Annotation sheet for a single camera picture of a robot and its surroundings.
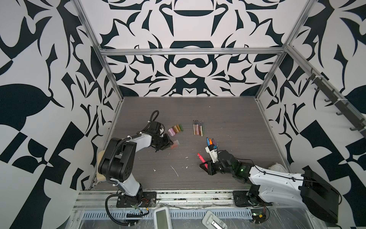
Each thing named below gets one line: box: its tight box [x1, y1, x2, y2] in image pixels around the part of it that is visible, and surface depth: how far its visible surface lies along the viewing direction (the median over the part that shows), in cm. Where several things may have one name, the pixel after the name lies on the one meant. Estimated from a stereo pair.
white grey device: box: [201, 209, 228, 229], surface depth 69 cm
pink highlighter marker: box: [196, 152, 209, 170], surface depth 81 cm
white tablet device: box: [153, 206, 173, 229], surface depth 67 cm
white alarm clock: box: [267, 162, 289, 173], surface depth 83 cm
